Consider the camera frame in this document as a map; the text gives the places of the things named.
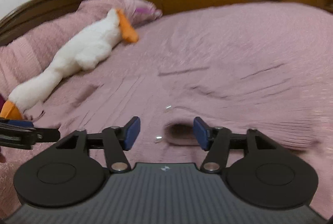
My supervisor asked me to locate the dark wooden headboard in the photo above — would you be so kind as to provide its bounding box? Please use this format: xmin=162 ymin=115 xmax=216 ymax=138
xmin=1 ymin=0 xmax=85 ymax=46

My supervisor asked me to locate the pink floral bedspread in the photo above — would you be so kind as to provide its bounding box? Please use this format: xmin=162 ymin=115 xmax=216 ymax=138
xmin=0 ymin=1 xmax=333 ymax=219

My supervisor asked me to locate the white goose plush toy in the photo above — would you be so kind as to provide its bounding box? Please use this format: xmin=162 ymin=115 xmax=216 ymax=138
xmin=1 ymin=9 xmax=139 ymax=120

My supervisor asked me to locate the pink pillow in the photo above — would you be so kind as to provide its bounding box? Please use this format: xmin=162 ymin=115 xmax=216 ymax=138
xmin=1 ymin=0 xmax=162 ymax=98

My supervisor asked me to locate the pink knitted sweater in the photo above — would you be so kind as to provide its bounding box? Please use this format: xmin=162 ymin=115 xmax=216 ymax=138
xmin=29 ymin=62 xmax=332 ymax=163

